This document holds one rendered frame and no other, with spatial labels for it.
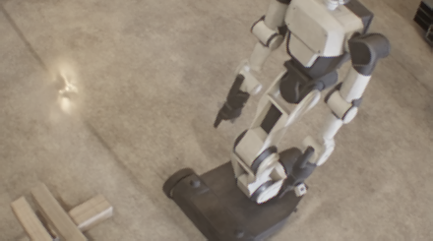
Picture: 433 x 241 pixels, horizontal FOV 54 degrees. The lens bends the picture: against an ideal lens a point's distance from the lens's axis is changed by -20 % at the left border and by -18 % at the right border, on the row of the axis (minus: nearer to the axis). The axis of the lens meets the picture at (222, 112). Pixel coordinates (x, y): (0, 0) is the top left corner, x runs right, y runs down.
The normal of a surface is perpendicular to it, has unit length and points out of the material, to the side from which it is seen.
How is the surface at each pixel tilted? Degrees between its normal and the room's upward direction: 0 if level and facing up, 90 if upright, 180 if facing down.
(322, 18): 45
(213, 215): 0
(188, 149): 0
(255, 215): 0
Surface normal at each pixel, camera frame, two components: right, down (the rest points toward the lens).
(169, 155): 0.22, -0.68
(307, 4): -0.38, -0.25
